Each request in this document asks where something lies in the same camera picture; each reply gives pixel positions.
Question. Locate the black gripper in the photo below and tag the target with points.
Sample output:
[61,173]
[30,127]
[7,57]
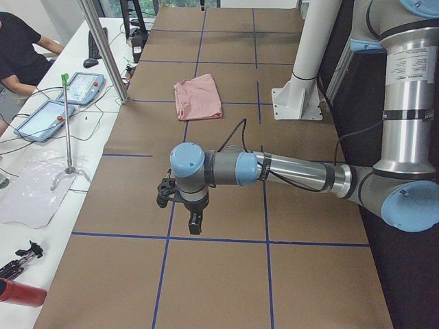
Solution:
[194,207]

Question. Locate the pink Snoopy t-shirt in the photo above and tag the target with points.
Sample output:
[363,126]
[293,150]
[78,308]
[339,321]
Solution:
[197,99]

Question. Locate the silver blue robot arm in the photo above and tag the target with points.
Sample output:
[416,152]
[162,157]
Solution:
[400,187]

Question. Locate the green plastic clamp stick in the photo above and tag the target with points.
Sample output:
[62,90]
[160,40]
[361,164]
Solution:
[70,169]

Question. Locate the clear plastic bag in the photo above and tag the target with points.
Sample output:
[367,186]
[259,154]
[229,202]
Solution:
[33,198]

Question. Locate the upper blue teach pendant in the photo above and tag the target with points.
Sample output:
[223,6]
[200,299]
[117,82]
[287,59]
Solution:
[82,87]

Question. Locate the blue teach pendant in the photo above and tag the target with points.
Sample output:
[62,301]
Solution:
[43,123]
[82,87]

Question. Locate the lower blue teach pendant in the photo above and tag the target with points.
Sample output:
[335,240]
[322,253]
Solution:
[43,123]

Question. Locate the black pliers tool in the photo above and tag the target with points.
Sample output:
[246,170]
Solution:
[15,268]

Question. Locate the red cylinder bottle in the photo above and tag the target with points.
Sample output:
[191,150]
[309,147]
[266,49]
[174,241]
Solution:
[13,292]

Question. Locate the black computer mouse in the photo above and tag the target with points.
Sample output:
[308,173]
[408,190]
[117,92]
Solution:
[90,62]

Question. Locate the black tripod stand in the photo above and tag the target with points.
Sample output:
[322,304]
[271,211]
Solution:
[135,29]

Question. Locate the seated person black shirt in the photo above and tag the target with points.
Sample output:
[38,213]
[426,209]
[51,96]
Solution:
[22,68]

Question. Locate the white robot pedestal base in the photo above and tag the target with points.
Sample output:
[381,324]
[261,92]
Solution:
[299,98]

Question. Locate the aluminium frame post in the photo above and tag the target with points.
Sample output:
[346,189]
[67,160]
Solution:
[97,31]

